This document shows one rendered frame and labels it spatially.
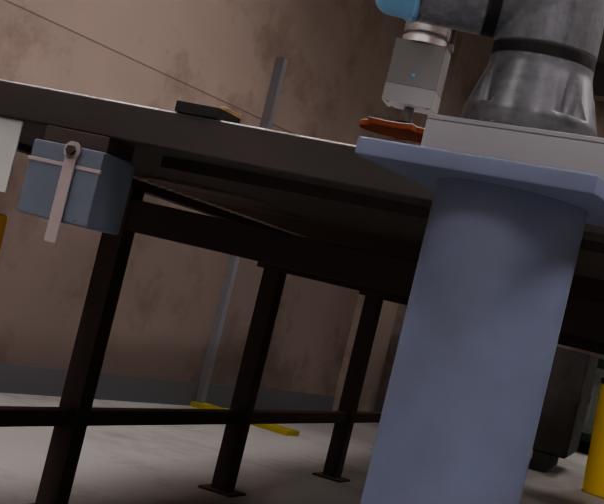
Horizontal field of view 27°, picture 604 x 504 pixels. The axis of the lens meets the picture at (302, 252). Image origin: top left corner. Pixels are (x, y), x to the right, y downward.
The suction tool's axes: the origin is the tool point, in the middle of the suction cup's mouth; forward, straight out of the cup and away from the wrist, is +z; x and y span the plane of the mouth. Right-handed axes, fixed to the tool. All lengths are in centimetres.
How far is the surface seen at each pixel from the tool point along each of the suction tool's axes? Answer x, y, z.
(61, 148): 19, 49, 15
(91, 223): 19, 41, 26
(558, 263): 64, -32, 19
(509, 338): 67, -29, 28
